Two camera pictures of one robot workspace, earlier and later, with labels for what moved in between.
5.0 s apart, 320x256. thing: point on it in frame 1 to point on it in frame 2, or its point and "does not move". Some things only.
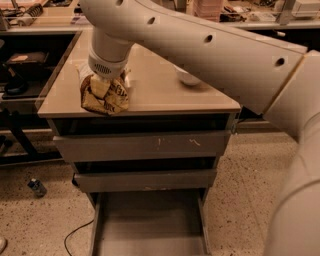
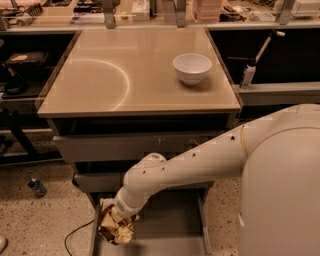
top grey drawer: x=98 y=147 does not move
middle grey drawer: x=144 y=181 does not move
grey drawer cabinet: x=149 y=167 does not move
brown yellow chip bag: x=115 y=101 to x=108 y=227
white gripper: x=107 y=68 to x=117 y=205
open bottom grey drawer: x=149 y=222 does not move
